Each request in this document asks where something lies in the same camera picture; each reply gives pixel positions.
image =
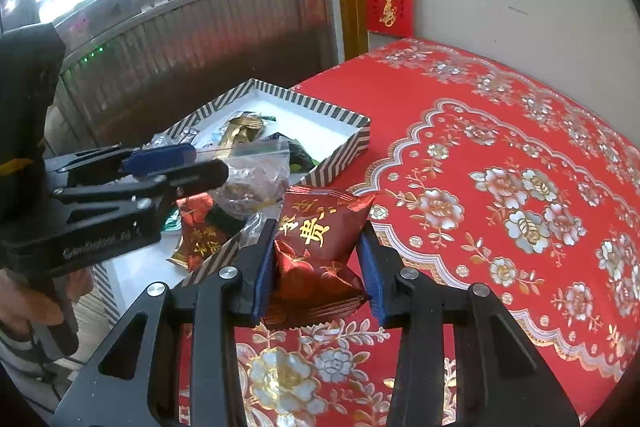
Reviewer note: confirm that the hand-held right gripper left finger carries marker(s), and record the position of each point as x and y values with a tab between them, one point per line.
265	277

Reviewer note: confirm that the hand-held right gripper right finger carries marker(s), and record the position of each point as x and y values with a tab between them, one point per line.
372	279

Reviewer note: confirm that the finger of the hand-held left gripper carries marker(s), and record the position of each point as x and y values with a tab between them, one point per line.
195	179
160	157

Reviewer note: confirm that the dark green snack packet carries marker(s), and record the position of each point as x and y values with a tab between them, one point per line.
172	219

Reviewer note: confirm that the red gold-print snack packet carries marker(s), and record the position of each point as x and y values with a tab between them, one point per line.
320	252
197	227

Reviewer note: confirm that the clear bag of dates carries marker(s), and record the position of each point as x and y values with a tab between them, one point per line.
255	177

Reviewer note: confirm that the gold snack packet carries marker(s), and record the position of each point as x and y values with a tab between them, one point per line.
240	132

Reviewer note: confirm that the green black snack packet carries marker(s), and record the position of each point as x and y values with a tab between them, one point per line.
300	157

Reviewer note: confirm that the striped white cardboard box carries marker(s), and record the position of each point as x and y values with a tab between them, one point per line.
320	119

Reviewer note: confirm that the person's left hand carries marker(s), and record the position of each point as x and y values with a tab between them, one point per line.
25	307

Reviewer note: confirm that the wooden slatted panel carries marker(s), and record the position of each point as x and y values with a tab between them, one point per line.
200	32

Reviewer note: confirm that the red floral tablecloth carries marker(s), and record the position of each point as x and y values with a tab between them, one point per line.
500	132

